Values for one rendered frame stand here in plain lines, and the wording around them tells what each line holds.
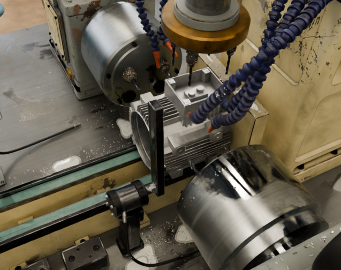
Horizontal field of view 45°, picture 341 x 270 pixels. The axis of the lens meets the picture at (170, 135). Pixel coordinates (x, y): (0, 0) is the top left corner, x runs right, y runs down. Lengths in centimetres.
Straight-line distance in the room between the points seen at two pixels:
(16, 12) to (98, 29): 211
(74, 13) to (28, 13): 199
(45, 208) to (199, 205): 47
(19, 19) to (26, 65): 155
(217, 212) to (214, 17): 36
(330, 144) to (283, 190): 46
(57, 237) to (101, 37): 53
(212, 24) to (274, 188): 32
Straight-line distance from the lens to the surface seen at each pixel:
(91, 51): 118
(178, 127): 97
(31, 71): 161
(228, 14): 83
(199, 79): 104
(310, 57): 92
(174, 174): 101
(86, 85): 142
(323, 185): 131
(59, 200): 112
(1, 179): 128
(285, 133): 106
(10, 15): 323
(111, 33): 114
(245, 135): 98
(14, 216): 111
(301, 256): 73
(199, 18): 81
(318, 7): 69
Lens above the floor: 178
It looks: 48 degrees down
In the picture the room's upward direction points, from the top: 4 degrees clockwise
